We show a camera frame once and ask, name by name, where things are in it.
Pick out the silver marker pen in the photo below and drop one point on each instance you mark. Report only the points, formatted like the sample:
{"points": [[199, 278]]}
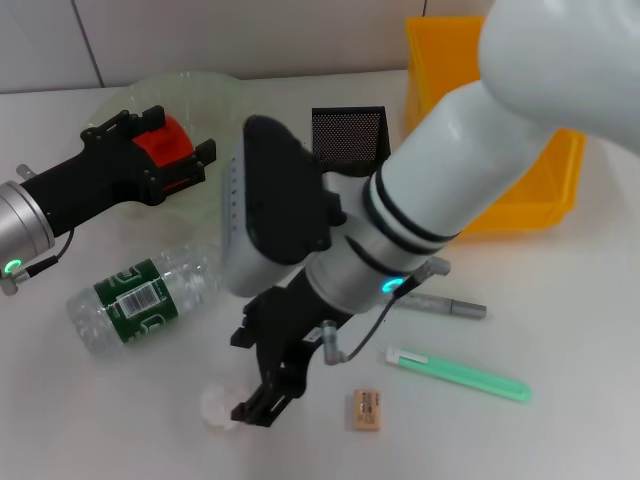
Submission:
{"points": [[450, 306]]}

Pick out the green pen with white cap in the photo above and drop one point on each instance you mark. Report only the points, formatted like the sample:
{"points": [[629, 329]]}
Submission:
{"points": [[460, 375]]}

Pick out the black mesh pen holder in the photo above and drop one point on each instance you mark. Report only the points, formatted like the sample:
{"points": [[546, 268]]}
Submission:
{"points": [[345, 135]]}

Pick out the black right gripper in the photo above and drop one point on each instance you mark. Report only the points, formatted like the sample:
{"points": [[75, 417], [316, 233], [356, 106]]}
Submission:
{"points": [[285, 325]]}

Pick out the right wrist camera housing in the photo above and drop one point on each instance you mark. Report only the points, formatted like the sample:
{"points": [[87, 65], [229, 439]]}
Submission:
{"points": [[280, 200]]}

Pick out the yellow plastic bin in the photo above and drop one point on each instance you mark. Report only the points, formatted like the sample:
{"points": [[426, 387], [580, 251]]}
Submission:
{"points": [[425, 75]]}

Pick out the red-orange orange fruit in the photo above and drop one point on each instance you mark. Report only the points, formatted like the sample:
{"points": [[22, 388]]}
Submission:
{"points": [[167, 142]]}

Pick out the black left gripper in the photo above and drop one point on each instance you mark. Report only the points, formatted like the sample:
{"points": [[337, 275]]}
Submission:
{"points": [[90, 185]]}

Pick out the tan rectangular eraser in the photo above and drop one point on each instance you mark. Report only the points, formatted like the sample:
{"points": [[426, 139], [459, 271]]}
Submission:
{"points": [[366, 410]]}

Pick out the pale green glass fruit plate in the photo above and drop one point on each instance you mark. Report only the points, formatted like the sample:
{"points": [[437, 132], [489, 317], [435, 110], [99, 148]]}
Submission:
{"points": [[210, 110]]}

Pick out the white paper ball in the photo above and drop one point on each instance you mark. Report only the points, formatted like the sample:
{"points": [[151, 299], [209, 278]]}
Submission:
{"points": [[217, 407]]}

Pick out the clear green-label water bottle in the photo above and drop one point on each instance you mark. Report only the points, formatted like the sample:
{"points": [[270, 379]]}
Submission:
{"points": [[140, 300]]}

